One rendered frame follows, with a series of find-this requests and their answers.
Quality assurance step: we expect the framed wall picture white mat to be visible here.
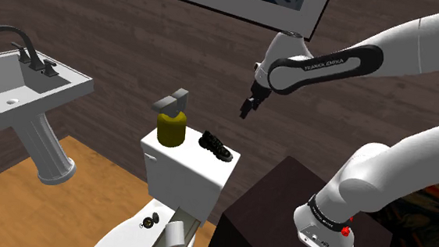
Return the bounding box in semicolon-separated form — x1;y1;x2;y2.
134;0;334;44

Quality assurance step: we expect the white pedestal sink black faucet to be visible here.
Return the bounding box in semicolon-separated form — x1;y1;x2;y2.
0;25;98;188

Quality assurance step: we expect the white toilet paper roll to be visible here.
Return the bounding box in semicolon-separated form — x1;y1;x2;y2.
163;220;187;247

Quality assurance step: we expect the dark red orange painting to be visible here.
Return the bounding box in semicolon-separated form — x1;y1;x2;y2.
364;173;439;247

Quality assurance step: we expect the black shoe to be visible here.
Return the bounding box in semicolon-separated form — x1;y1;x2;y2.
196;129;235;163

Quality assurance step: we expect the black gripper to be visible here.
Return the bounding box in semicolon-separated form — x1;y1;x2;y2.
238;79;273;122

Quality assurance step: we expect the dark robot stand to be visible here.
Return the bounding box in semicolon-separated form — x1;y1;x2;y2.
202;150;398;247

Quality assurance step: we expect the small black round compass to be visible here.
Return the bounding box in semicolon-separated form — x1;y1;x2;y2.
139;210;160;230

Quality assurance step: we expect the yellow soap dispenser grey pump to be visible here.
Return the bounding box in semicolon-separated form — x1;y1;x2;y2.
149;86;191;149

